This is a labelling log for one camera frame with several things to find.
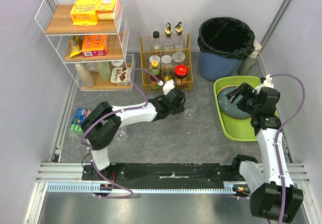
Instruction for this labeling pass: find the red lid sauce jar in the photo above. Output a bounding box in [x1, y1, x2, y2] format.
[174, 64, 189, 90]

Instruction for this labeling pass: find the yellow wire basket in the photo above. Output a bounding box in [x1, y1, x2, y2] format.
[139, 33, 194, 94]

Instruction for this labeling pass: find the blue trash bin black bag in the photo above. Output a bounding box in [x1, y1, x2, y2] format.
[197, 17, 256, 82]

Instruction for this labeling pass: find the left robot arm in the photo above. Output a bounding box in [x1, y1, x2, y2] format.
[81, 88, 186, 171]

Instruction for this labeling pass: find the chobani yogurt tub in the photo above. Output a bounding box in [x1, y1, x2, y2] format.
[110, 67, 130, 86]

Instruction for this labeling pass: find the beige squeeze bottle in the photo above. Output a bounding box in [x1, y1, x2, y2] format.
[74, 63, 95, 88]

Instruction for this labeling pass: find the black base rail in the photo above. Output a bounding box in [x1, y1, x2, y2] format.
[82, 162, 252, 190]

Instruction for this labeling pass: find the clear glass cup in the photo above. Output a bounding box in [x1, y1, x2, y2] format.
[184, 104, 196, 119]

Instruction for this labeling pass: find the glass oil bottle gold spout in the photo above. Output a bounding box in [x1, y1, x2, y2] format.
[174, 21, 186, 52]

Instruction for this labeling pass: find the orange cardboard box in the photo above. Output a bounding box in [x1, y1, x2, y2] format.
[82, 35, 108, 57]

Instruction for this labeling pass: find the tall clear jar silver lid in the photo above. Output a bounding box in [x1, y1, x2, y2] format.
[172, 51, 186, 66]

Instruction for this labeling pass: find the blue ceramic plate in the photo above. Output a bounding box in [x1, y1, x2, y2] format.
[217, 95, 251, 120]

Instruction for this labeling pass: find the grey green pump bottle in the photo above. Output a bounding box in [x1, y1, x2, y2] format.
[237, 40, 262, 76]

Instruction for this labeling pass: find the small yellow spice bottle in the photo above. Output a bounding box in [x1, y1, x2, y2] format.
[163, 68, 172, 83]

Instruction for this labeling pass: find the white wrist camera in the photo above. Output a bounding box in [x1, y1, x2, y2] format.
[158, 80, 175, 95]
[252, 74, 274, 95]

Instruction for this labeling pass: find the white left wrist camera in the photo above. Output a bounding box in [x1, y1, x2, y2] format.
[158, 80, 175, 95]

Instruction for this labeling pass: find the yellow snack box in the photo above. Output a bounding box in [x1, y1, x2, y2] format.
[70, 0, 99, 26]

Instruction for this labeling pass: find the white wire shelf rack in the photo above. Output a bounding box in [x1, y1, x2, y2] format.
[35, 0, 135, 91]

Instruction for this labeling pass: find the yellow cap sauce bottle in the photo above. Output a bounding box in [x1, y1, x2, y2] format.
[150, 60, 161, 91]

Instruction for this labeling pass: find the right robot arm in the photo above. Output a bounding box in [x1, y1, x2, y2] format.
[226, 83, 304, 223]

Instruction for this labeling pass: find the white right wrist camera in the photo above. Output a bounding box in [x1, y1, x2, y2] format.
[252, 74, 274, 95]

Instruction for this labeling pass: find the beige round plate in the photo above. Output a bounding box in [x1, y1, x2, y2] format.
[217, 85, 238, 96]

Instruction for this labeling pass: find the yellow candy bag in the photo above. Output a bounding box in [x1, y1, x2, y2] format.
[68, 36, 82, 58]

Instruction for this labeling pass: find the dark soy sauce bottle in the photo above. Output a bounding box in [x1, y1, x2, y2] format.
[151, 31, 162, 51]

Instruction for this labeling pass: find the green plastic tray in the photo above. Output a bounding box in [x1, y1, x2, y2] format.
[214, 76, 281, 141]

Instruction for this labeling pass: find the white lid spice jar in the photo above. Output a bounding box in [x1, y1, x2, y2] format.
[149, 54, 160, 63]

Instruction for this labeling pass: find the pale green bottle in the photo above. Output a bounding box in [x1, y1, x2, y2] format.
[97, 61, 112, 82]

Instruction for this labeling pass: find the silver lid spice jar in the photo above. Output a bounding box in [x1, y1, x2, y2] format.
[161, 55, 172, 70]

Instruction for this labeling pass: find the yellow sponge pack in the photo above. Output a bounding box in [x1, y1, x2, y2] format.
[96, 0, 117, 21]

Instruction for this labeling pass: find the white lid container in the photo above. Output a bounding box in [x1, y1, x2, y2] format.
[111, 60, 124, 67]

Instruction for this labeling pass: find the blue green sponge pack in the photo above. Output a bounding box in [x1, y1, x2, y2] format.
[69, 108, 91, 137]

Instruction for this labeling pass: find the clear plastic cup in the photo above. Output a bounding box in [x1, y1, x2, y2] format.
[68, 131, 82, 141]
[115, 126, 128, 142]

